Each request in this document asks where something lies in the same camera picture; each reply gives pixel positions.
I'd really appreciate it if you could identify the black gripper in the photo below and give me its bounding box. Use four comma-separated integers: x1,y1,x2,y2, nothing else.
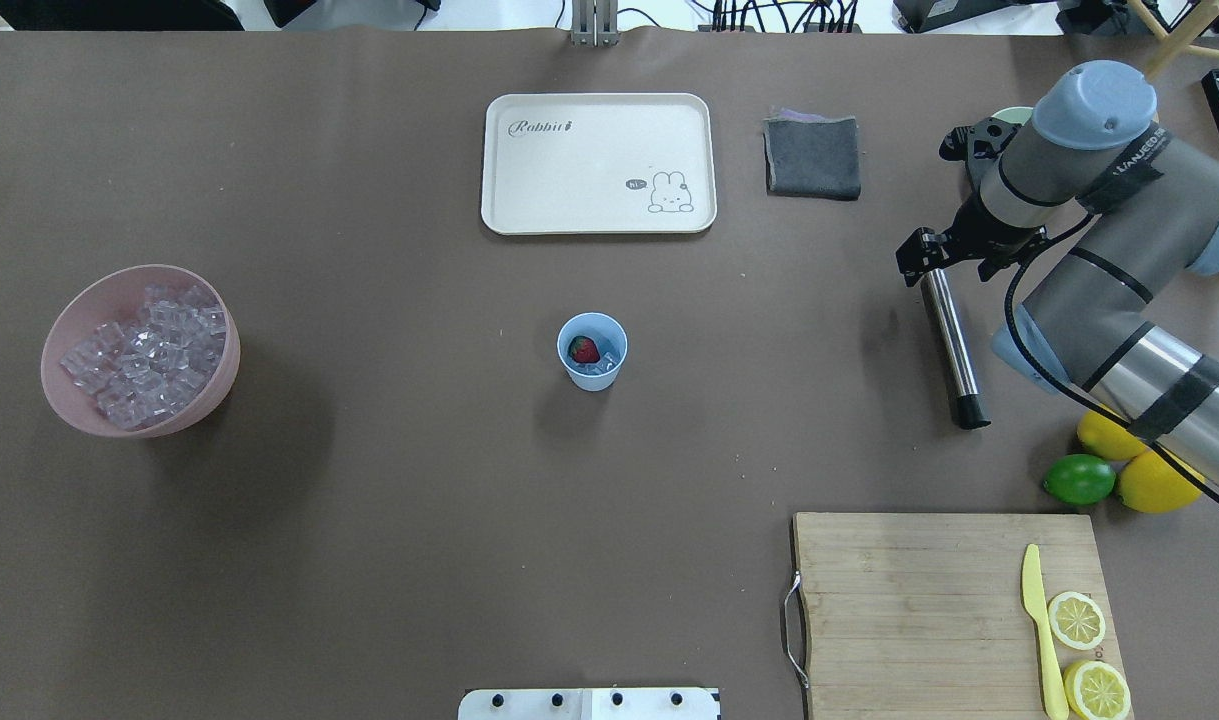
894,117,1048,288

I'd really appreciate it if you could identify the red strawberry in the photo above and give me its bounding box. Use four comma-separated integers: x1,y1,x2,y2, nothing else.
564,334,603,365

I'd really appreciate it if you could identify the clear ice cubes pile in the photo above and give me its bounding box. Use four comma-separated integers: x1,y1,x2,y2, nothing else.
59,284,229,430

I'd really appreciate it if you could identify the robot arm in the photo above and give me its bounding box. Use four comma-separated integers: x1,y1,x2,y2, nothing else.
896,60,1219,489

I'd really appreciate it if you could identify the light blue plastic cup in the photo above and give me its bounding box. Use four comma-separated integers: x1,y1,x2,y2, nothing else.
555,313,629,392

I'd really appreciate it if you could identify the steel muddler black tip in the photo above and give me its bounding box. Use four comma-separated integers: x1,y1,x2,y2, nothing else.
920,269,990,430

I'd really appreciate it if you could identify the light green bowl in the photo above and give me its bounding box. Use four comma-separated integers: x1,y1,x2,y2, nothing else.
990,106,1032,125

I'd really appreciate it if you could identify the grey folded cloth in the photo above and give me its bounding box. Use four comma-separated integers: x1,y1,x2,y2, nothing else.
763,108,862,201

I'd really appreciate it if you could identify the yellow lemon upper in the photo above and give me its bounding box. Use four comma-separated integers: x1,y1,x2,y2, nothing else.
1075,411,1150,462

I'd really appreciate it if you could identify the yellow lemon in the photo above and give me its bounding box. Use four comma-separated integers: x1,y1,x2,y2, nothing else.
1075,411,1150,462
1115,450,1203,514

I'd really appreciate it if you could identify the green lime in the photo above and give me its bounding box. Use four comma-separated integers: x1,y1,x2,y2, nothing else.
1042,454,1117,506

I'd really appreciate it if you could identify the wooden stand with base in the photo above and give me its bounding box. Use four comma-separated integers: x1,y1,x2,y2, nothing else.
1126,0,1219,82

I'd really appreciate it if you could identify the yellow lemon lower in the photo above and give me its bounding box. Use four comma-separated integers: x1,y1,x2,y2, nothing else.
1115,450,1203,514

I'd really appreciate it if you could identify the wooden cutting board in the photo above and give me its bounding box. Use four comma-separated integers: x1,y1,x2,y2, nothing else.
791,512,1112,719

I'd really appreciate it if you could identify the lemon slice upper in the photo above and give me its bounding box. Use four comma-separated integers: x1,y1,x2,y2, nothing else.
1047,591,1108,651

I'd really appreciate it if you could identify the lemon slice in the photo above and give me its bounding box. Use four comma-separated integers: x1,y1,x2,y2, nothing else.
1047,591,1108,651
1063,660,1132,719

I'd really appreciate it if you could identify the cream rabbit tray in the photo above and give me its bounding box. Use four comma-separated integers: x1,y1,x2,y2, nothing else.
480,94,718,236

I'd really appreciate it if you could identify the lemon slice lower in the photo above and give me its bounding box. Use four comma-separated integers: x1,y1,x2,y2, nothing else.
1063,660,1132,719

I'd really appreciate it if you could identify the yellow plastic knife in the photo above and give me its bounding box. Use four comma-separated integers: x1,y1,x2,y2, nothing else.
1020,545,1070,719

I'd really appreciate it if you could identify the pink bowl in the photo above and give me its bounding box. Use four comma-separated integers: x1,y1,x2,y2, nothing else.
39,264,243,439

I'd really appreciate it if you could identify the aluminium camera post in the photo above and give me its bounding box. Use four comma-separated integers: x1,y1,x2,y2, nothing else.
568,0,620,48

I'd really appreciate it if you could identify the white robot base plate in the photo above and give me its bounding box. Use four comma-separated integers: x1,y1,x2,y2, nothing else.
457,685,723,719

